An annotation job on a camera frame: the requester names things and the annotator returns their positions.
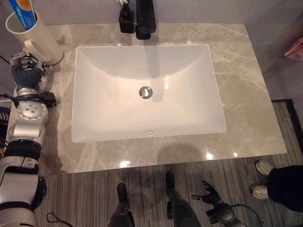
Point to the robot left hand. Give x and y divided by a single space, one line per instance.
26 76

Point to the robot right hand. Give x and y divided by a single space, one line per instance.
211 195

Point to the robot left arm silver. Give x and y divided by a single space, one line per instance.
29 123

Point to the white rectangular sink basin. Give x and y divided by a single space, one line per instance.
146 111

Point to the chrome sink drain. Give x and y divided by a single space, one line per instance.
145 92

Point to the robot right leg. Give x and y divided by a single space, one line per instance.
180 208

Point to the robot leg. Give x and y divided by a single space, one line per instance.
180 208
122 208

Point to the blue toothpaste tube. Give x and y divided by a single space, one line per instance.
24 14

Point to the person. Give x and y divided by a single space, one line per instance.
284 186

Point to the robot left leg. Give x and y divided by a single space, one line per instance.
122 208

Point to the small black vase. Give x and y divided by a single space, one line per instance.
126 22

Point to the white flower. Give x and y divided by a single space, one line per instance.
122 1

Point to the black faucet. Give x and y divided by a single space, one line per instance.
145 19

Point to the pink plastic bag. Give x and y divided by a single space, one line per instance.
296 50

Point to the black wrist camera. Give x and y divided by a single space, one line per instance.
48 98

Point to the black floor frame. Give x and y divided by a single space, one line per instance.
292 113

